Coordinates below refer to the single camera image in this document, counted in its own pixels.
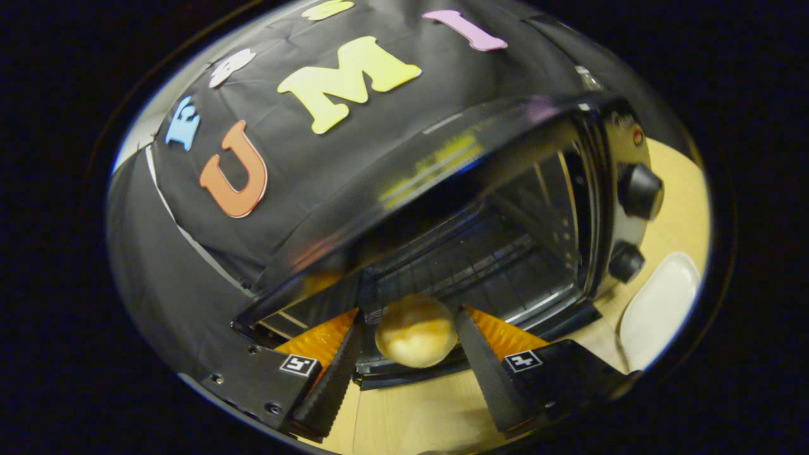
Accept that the metal oven rack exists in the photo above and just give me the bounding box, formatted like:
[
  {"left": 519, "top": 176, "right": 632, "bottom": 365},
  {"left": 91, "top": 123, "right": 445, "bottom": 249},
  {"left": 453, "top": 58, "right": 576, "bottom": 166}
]
[{"left": 363, "top": 209, "right": 569, "bottom": 317}]

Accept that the white square plate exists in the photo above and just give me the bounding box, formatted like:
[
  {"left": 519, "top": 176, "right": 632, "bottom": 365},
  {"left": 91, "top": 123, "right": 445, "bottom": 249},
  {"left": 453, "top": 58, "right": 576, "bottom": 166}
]
[{"left": 619, "top": 252, "right": 702, "bottom": 372}]

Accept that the black backdrop cloth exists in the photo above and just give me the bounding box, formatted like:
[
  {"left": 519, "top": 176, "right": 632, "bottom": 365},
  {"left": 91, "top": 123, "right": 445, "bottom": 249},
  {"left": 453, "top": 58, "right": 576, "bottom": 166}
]
[{"left": 106, "top": 0, "right": 633, "bottom": 380}]

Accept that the black electric oven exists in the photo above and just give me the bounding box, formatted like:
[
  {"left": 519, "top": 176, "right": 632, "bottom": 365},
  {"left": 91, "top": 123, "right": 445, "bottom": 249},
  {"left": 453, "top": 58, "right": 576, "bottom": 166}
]
[{"left": 231, "top": 92, "right": 664, "bottom": 389}]

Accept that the yellow bread bun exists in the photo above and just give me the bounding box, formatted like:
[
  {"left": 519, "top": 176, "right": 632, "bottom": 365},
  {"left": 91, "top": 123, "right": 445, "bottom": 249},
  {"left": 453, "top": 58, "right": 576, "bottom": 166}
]
[{"left": 375, "top": 294, "right": 458, "bottom": 368}]

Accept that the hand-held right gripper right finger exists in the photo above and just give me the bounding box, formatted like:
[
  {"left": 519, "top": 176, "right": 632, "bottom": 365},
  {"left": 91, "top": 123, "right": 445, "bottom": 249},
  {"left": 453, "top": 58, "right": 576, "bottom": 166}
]
[{"left": 454, "top": 306, "right": 628, "bottom": 435}]

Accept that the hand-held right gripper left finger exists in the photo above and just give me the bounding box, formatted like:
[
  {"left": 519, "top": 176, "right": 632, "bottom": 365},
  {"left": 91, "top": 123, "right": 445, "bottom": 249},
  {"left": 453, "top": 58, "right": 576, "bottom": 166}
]
[{"left": 199, "top": 308, "right": 363, "bottom": 441}]

